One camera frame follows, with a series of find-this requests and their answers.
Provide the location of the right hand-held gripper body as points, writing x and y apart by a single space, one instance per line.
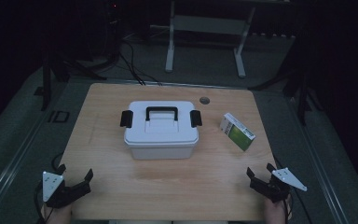
276 188

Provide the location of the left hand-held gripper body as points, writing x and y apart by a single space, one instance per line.
54 186

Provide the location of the green and white medicine box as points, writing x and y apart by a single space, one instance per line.
239 136

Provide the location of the white plastic storage box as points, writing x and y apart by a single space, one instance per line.
161 153

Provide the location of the person's right hand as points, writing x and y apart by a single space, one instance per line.
276 213

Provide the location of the person's left hand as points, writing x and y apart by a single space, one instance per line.
57 215

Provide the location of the black tripod stand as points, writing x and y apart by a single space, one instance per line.
46 84
301 93

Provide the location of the round grey table grommet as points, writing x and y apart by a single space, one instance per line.
204 100

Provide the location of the dark equipment stand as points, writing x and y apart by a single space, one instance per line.
113 28

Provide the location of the white metal stand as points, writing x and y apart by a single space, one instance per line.
209 25

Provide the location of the black square floor frame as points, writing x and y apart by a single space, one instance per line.
61 117

